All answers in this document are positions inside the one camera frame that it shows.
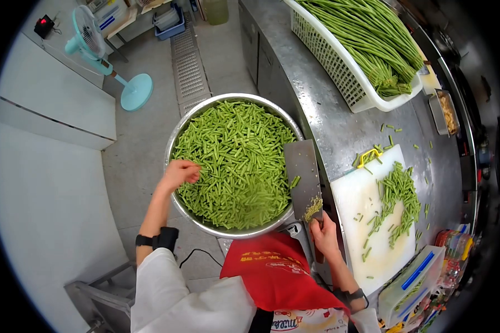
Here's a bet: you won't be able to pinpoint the steel tray with food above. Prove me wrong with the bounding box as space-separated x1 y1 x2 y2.
428 88 461 137

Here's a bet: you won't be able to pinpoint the person's left fingers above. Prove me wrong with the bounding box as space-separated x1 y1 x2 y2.
179 160 202 184

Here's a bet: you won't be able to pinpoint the large steel bowl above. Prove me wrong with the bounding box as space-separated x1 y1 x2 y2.
164 93 305 240

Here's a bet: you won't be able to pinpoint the metal floor drain grate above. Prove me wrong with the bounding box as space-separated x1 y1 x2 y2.
169 12 213 118

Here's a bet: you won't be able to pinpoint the clear container with blue handle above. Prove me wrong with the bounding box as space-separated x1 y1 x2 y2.
377 245 447 329

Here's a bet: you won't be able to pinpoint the yellow-green plastic canister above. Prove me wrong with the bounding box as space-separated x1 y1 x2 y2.
202 0 230 26

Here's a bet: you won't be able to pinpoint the blue plastic crate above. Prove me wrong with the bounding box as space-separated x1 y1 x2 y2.
153 3 187 41

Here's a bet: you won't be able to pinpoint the pile of chopped bean pieces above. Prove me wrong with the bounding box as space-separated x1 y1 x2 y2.
354 161 423 264

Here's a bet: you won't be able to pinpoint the heap of cut green beans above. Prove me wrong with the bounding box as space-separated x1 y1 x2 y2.
171 100 298 231

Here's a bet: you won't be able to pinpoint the person's right fingers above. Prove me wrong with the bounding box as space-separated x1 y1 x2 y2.
322 210 338 234

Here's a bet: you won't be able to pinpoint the person's body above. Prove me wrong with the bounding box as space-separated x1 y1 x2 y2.
130 232 382 333

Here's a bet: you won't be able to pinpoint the black device with red light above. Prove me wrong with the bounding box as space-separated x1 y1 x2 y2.
33 14 56 41

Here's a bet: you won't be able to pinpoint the person's left hand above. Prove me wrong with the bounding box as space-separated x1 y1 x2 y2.
158 159 202 193

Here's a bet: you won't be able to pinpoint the group of seasoning containers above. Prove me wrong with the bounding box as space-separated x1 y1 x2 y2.
434 227 476 289

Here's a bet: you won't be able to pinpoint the white chest cabinet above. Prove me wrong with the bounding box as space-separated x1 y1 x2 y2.
0 32 118 151

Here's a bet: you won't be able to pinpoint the person's right hand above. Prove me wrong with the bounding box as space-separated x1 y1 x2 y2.
309 210 343 261

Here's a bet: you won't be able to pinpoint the steel cleaver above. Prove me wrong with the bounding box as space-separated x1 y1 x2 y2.
283 139 326 264

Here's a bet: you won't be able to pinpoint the yellow plastic hook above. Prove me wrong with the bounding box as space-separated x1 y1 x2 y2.
357 148 383 170

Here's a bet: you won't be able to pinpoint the steel kitchen counter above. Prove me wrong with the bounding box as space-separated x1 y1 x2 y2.
237 0 480 300

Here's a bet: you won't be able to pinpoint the steel frame stand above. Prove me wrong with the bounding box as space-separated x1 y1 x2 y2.
63 261 138 333

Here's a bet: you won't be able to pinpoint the scattered bean bits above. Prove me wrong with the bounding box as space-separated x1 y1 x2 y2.
352 122 435 167

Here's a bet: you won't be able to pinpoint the black wrist band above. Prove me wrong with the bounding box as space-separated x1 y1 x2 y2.
332 287 370 311
135 226 180 253

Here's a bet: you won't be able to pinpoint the white plastic basket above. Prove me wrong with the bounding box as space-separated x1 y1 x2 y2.
283 0 424 114

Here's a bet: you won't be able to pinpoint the teal standing fan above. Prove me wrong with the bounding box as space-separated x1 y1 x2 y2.
64 5 154 112

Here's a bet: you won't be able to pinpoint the bundle of long green beans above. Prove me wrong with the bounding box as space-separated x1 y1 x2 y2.
296 0 425 99

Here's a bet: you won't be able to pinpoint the white cutting board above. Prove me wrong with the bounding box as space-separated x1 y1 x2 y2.
330 144 418 296

